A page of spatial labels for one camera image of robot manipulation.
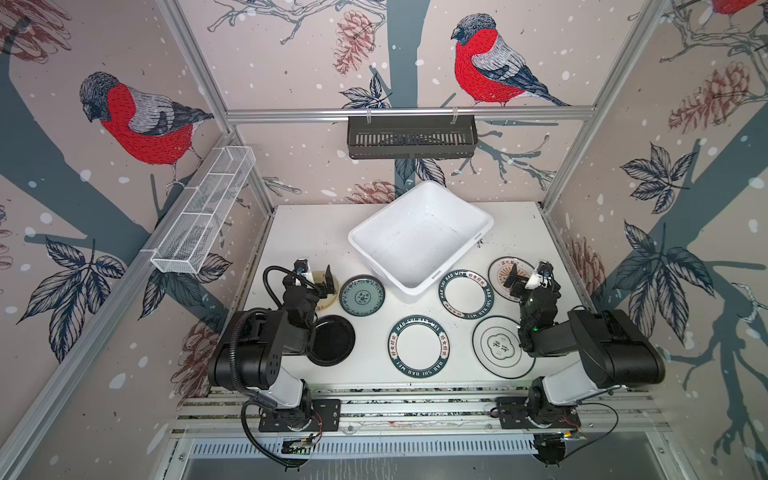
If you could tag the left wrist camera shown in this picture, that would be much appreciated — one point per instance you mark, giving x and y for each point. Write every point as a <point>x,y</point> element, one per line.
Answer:
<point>301,267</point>

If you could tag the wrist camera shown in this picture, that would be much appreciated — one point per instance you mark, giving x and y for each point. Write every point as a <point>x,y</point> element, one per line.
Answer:
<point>544,275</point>
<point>301,267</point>

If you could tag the horizontal aluminium frame bar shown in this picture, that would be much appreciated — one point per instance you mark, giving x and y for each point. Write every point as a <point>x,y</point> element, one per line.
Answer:
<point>581,113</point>

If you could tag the white plastic bin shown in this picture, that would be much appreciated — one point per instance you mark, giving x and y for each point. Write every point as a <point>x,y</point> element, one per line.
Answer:
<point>412,242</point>

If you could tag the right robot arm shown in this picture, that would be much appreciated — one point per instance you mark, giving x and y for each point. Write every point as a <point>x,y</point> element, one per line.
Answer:
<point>613,353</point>

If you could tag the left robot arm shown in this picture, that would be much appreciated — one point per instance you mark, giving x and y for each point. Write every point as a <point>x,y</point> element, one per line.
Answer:
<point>248,357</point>

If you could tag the orange sunburst plate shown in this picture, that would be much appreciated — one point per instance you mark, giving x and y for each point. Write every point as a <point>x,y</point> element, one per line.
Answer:
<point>501,268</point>

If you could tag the white wire mesh basket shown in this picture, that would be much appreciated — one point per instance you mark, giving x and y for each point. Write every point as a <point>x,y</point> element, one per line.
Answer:
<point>192,235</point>

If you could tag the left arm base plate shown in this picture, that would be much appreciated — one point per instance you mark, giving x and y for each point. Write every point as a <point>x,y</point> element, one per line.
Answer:
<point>320,415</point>

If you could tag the black round plate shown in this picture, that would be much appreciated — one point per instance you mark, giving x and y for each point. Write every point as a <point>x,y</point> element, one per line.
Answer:
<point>333,341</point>

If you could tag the teal patterned small plate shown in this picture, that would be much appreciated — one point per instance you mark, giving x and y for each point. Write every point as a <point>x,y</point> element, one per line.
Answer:
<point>362,295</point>

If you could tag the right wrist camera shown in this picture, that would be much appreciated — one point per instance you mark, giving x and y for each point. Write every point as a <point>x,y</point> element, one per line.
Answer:
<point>544,275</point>

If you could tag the cream yellow small plate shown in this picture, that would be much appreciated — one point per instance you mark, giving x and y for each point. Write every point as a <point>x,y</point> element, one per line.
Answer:
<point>319,278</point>

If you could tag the green rim plate front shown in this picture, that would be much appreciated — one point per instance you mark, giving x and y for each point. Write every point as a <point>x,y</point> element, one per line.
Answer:
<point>418,347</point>

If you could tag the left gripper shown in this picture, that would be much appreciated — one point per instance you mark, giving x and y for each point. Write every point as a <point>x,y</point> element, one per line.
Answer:
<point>315,285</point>

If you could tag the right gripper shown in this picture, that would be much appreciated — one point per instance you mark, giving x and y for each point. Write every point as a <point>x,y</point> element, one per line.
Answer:
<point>525,285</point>

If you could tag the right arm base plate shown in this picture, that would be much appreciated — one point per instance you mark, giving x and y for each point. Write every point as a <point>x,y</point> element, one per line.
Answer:
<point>516,413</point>

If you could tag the green rim plate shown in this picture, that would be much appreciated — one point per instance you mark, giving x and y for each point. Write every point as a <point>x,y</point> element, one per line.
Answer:
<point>418,347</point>
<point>466,294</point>

